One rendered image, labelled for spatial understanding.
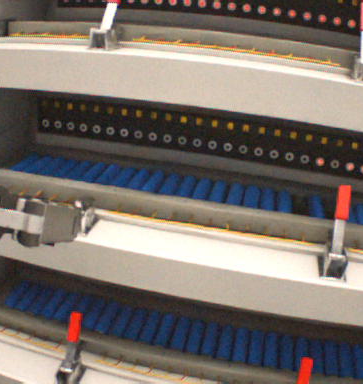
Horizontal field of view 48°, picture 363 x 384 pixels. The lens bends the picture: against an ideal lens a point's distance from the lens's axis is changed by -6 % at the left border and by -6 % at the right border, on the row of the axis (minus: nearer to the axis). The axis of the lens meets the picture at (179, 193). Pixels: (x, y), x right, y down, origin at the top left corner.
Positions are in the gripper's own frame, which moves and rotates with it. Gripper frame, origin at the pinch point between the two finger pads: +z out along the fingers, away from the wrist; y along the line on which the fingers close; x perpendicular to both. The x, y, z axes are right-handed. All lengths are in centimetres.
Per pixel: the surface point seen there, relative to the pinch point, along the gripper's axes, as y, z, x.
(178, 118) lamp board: 6.5, 19.6, 15.3
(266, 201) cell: 19.3, 16.6, 6.0
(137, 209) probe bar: 5.3, 11.9, 2.4
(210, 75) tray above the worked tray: 11.9, 3.8, 15.8
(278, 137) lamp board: 19.8, 20.1, 14.8
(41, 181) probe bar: -7.1, 11.7, 3.7
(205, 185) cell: 11.6, 18.2, 6.9
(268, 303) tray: 20.9, 8.6, -4.7
